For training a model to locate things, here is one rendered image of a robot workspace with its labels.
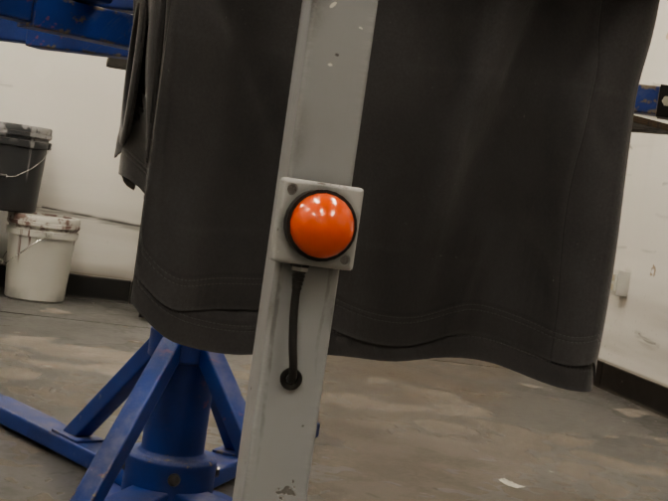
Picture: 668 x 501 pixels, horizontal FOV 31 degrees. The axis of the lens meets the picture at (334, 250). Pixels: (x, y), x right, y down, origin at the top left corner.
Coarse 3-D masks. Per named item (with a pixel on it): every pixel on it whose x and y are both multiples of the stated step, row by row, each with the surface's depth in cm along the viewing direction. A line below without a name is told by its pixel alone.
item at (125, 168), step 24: (144, 0) 102; (144, 24) 100; (144, 48) 101; (144, 72) 101; (144, 96) 101; (120, 120) 112; (144, 120) 102; (120, 144) 107; (144, 144) 103; (120, 168) 107; (144, 168) 104; (144, 192) 104
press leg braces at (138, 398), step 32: (160, 352) 226; (128, 384) 247; (160, 384) 222; (224, 384) 224; (96, 416) 255; (128, 416) 215; (224, 416) 223; (128, 448) 213; (224, 448) 269; (96, 480) 205
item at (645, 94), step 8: (640, 88) 207; (648, 88) 207; (656, 88) 206; (664, 88) 206; (640, 96) 207; (648, 96) 207; (656, 96) 206; (664, 96) 205; (640, 104) 207; (648, 104) 207; (656, 104) 206; (664, 104) 205; (640, 112) 208; (648, 112) 207; (656, 112) 206; (664, 112) 206
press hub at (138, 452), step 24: (192, 360) 229; (168, 384) 230; (192, 384) 230; (168, 408) 230; (192, 408) 231; (144, 432) 234; (168, 432) 230; (192, 432) 232; (144, 456) 230; (168, 456) 230; (192, 456) 232; (144, 480) 229; (168, 480) 228; (192, 480) 230
